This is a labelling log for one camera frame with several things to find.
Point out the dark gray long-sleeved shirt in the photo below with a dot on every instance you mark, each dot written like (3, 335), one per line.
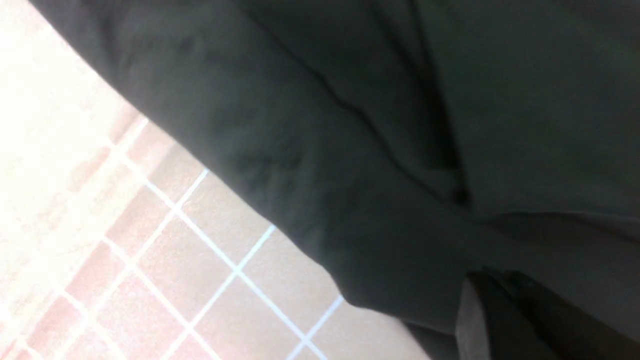
(404, 144)

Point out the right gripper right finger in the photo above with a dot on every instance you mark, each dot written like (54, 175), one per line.
(568, 331)

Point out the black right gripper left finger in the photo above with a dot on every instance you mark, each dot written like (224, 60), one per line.
(489, 325)

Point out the peach grid tablecloth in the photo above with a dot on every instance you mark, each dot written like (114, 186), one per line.
(117, 244)

